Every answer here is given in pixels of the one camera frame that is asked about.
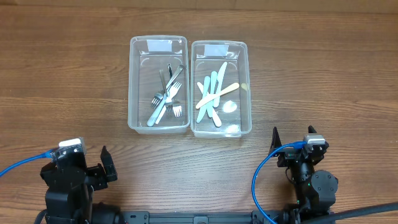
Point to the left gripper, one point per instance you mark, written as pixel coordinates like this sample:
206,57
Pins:
94,172

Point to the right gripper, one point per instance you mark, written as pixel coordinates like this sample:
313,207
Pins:
292,155

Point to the beige plastic knife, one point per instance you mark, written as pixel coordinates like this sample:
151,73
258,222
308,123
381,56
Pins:
210,97

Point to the small silver metal fork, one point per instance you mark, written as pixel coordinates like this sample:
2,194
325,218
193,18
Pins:
163,81

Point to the white plastic knife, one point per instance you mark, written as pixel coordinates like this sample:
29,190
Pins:
215,117
202,110

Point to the light blue plastic knife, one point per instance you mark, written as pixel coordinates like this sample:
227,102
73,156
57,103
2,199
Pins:
220,78

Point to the black handled metal fork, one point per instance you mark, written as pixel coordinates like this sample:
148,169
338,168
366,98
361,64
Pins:
175,108

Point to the thin white plastic fork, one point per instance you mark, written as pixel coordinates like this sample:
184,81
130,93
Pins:
172,92

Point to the pale blue plastic knife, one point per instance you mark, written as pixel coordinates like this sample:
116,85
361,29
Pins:
214,75

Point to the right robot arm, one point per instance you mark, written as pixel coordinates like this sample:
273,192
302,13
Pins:
315,190

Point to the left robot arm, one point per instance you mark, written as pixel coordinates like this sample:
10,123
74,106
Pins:
76,206

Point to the right clear plastic container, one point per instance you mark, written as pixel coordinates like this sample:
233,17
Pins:
234,109

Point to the clear plastic container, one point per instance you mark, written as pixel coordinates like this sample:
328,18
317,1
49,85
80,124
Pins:
234,109
149,54

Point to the left clear plastic container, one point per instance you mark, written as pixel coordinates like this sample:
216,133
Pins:
149,54

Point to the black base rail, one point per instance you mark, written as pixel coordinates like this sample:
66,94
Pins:
144,217

